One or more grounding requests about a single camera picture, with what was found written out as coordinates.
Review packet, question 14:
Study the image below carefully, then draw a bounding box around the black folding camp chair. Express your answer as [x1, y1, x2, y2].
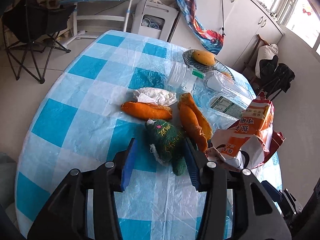
[2, 0, 76, 84]

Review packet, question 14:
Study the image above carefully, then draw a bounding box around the clear plastic clamshell box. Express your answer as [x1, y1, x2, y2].
[192, 70, 256, 119]

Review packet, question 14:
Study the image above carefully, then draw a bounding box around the yellow mango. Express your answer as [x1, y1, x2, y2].
[222, 72, 233, 79]
[191, 50, 215, 67]

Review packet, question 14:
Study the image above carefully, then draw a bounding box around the green knitted toy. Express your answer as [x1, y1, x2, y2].
[145, 119, 187, 176]

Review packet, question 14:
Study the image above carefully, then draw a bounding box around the long orange peel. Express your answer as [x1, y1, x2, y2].
[121, 101, 172, 121]

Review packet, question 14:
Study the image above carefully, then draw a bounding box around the white plastic storage stool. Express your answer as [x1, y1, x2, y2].
[131, 1, 178, 41]

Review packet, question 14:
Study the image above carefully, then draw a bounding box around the colourful hanging cloth bag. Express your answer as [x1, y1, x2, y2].
[176, 0, 225, 55]

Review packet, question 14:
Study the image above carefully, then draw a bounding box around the pale green plastic bin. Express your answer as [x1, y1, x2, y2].
[0, 152, 17, 209]

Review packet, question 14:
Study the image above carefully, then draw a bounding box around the clear plastic bottle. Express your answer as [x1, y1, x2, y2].
[167, 62, 204, 93]

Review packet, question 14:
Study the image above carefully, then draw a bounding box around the blue white checkered tablecloth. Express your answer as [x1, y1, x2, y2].
[14, 29, 284, 240]

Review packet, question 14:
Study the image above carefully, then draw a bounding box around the white filled bag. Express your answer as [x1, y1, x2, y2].
[255, 44, 279, 76]

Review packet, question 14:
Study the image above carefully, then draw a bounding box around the curved orange peel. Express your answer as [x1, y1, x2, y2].
[178, 93, 213, 153]

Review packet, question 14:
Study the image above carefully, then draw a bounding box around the white wall cabinet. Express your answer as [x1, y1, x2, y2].
[167, 0, 286, 73]

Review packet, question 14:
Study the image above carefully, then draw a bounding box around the dark chair with clothes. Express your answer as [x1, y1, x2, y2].
[242, 34, 295, 100]

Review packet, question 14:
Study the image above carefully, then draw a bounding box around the red orange snack bag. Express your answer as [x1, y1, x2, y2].
[206, 92, 285, 171]

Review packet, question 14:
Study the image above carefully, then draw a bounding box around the white crumpled tissue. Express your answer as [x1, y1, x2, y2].
[133, 87, 177, 107]

